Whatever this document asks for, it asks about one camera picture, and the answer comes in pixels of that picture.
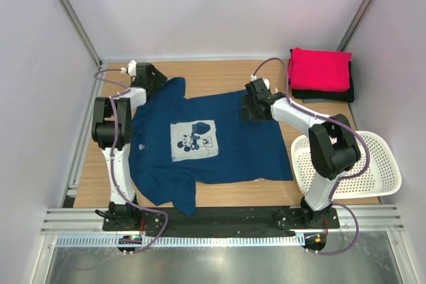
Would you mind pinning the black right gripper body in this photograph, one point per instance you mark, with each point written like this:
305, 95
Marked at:
247, 103

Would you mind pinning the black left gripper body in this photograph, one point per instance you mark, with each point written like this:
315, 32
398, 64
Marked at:
157, 80

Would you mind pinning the blue printed t-shirt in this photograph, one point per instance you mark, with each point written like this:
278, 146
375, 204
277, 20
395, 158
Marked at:
179, 141

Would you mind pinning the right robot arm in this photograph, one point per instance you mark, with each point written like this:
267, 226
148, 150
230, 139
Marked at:
333, 148

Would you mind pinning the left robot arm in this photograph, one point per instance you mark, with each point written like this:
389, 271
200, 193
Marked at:
112, 131

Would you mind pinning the folded black t-shirt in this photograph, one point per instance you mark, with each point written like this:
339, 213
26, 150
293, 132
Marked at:
346, 96

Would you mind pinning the folded grey t-shirt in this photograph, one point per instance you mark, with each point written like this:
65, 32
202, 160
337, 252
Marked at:
314, 100

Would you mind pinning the folded pink t-shirt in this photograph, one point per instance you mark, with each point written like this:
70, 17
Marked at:
319, 70

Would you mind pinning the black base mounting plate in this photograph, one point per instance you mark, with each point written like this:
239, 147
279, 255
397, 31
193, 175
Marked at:
218, 222

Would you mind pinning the white perforated plastic basket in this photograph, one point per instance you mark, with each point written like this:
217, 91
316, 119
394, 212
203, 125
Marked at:
382, 178

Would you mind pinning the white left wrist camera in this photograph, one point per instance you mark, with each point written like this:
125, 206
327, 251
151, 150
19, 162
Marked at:
130, 69

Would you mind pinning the aluminium rail frame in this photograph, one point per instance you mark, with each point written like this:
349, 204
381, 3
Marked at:
375, 217

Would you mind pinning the white slotted cable duct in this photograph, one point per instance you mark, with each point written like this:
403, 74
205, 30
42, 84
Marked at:
131, 241

